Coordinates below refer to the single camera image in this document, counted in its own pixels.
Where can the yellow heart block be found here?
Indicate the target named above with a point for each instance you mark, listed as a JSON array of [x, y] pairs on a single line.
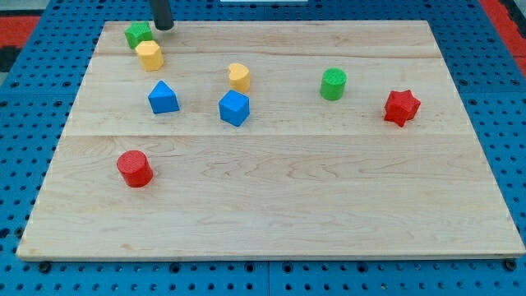
[[239, 77]]

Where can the light wooden board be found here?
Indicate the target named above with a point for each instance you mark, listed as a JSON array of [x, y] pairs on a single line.
[[303, 178]]

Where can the blue cube block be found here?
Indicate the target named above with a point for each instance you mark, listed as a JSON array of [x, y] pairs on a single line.
[[234, 108]]

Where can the green cylinder block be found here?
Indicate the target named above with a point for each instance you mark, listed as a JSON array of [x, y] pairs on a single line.
[[332, 84]]

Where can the blue triangle block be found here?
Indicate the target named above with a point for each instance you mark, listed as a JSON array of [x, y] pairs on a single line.
[[163, 99]]

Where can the red cylinder block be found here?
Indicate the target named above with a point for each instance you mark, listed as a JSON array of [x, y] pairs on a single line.
[[135, 169]]

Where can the yellow hexagon block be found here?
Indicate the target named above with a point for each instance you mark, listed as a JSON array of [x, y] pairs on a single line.
[[150, 55]]

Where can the red star block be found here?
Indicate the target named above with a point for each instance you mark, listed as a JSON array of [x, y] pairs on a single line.
[[401, 106]]

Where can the green star block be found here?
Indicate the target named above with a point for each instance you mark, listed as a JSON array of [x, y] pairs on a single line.
[[138, 32]]

